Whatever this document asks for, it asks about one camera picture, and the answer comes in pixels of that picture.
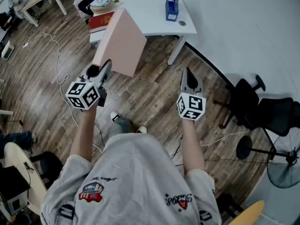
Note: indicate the light blue cloth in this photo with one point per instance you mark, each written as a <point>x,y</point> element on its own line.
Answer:
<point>102,2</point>

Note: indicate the black stool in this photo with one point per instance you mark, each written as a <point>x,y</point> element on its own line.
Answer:
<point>50,164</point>

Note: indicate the round beige table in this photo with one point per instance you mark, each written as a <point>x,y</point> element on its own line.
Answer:
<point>16,156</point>

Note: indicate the person's grey printed shirt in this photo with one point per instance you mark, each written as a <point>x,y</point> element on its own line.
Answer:
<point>136,184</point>

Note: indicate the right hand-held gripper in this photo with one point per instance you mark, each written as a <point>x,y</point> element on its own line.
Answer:
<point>191,105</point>

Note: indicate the white microwave oven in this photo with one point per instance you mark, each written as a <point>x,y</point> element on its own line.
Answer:
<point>7,50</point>

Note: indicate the black electronic box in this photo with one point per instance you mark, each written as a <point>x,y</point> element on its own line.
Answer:
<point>11,184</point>

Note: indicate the blue file rack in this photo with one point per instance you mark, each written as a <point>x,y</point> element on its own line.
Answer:
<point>173,3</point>

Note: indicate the person's grey trouser legs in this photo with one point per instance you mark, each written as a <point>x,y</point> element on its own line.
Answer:
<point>119,126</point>

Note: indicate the pink folder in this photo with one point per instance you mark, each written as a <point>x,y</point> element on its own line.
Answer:
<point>120,41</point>

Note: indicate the red hardcover book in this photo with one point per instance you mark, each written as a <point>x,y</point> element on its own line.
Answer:
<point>99,22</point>

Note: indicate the round woven basket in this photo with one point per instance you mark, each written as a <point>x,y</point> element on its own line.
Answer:
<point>102,9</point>

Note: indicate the white desk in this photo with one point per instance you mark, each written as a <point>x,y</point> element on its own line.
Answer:
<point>152,13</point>

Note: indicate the yellow wooden board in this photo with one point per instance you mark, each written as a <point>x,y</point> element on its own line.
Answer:
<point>250,213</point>

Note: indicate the person's left shoe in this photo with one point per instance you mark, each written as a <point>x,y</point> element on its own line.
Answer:
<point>115,116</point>

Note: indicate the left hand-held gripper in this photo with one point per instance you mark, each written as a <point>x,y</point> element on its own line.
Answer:
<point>82,95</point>

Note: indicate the person's left forearm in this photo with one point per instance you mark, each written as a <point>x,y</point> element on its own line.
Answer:
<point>84,132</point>

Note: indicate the black mesh office chair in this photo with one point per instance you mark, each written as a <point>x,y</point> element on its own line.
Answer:
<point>276,116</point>

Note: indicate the person's right forearm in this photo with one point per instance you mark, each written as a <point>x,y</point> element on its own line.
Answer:
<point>192,146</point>

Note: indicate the black standing fan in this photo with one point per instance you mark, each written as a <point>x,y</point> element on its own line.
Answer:
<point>284,170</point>

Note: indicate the person's right shoe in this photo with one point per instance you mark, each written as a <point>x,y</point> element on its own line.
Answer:
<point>142,129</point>

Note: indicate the small green potted plant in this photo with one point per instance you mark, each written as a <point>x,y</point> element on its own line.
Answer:
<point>116,0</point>

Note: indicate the person's shoe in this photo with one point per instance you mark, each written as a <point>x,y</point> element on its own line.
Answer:
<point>142,129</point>
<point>115,116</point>

